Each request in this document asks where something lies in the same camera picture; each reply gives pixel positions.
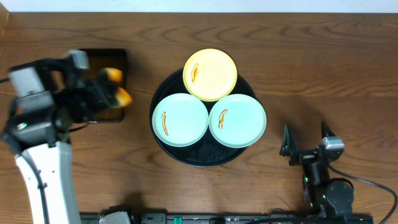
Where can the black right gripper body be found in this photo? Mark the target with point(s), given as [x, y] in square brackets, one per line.
[304, 157]

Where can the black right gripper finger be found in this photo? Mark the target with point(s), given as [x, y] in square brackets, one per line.
[326, 131]
[288, 144]

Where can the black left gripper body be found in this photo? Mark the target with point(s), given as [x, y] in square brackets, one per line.
[94, 95]

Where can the orange green scrub sponge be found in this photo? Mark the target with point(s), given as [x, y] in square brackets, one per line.
[119, 97]

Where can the mint green plate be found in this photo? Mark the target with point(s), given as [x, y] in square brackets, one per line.
[237, 121]
[180, 120]

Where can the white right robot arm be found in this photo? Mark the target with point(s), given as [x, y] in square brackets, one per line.
[329, 197]

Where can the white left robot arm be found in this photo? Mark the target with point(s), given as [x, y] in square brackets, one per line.
[52, 97]

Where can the black rectangular water tray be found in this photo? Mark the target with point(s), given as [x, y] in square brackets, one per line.
[102, 58]

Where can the round black serving tray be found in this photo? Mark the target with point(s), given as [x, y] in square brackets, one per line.
[206, 152]

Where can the yellow plate with stain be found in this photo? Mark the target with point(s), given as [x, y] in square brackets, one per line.
[210, 74]

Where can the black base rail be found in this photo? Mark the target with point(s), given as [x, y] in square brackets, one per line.
[155, 218]

